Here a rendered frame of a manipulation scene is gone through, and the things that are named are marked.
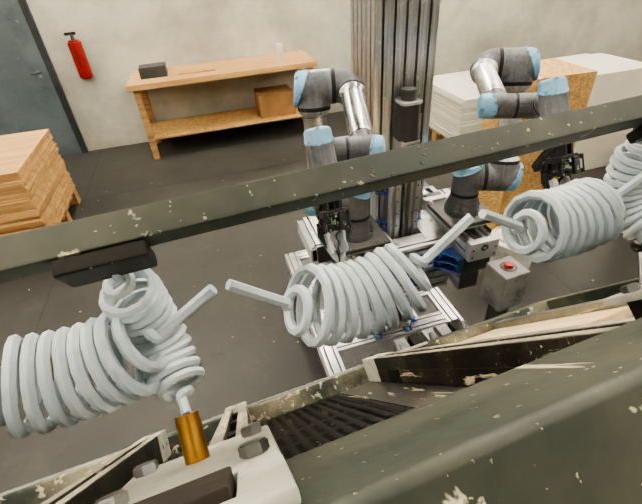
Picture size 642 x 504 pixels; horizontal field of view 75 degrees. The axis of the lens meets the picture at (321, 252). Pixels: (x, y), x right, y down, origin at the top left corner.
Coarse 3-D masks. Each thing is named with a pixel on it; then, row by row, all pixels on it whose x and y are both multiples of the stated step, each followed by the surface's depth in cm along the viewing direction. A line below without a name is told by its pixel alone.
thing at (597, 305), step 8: (576, 304) 116; (584, 304) 109; (592, 304) 106; (600, 304) 103; (616, 304) 99; (624, 304) 97; (544, 312) 124; (552, 312) 119; (560, 312) 116; (568, 312) 114; (576, 312) 111; (584, 312) 109; (504, 320) 143; (512, 320) 137; (520, 320) 133; (528, 320) 130; (536, 320) 126; (544, 320) 123; (496, 328) 146
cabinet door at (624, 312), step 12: (600, 312) 101; (612, 312) 94; (624, 312) 93; (528, 324) 127; (540, 324) 117; (552, 324) 111; (564, 324) 103; (576, 324) 94; (480, 336) 139; (492, 336) 130
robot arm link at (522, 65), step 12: (504, 48) 153; (516, 48) 152; (528, 48) 152; (504, 60) 152; (516, 60) 151; (528, 60) 150; (540, 60) 150; (504, 72) 154; (516, 72) 153; (528, 72) 152; (504, 84) 157; (516, 84) 154; (528, 84) 154; (504, 120) 162; (516, 120) 160; (492, 168) 169; (504, 168) 166; (516, 168) 167; (492, 180) 169; (504, 180) 168; (516, 180) 167
